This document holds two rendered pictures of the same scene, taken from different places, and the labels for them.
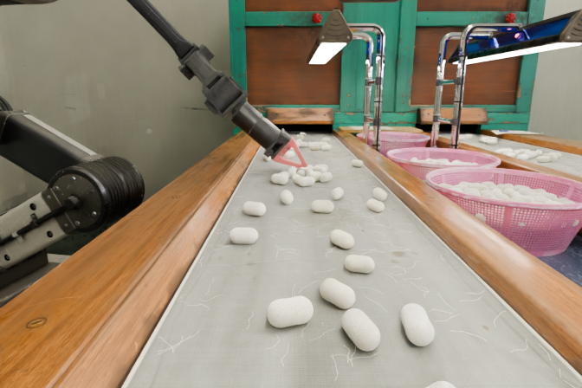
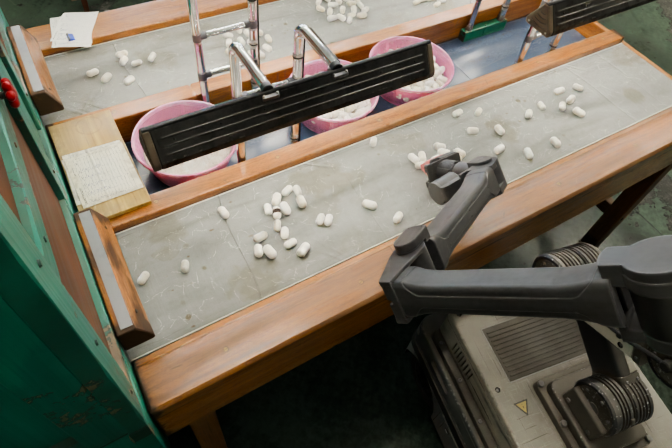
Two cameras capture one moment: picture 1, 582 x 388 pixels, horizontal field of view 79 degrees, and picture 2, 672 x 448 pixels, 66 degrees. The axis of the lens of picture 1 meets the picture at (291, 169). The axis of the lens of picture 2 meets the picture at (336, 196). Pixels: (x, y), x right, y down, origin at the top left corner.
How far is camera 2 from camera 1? 1.85 m
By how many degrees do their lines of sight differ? 101
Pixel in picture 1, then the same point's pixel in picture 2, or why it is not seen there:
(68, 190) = not seen: hidden behind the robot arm
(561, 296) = (531, 65)
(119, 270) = (612, 148)
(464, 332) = (547, 85)
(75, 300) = (626, 145)
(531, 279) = (526, 68)
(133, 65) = not seen: outside the picture
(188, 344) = (601, 128)
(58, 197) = not seen: hidden behind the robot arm
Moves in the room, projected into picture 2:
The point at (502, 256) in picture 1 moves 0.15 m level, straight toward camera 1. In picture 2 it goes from (516, 72) to (562, 77)
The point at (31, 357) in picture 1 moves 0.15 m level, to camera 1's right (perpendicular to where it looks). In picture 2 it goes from (637, 136) to (598, 104)
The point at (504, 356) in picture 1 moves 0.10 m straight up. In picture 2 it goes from (550, 80) to (564, 54)
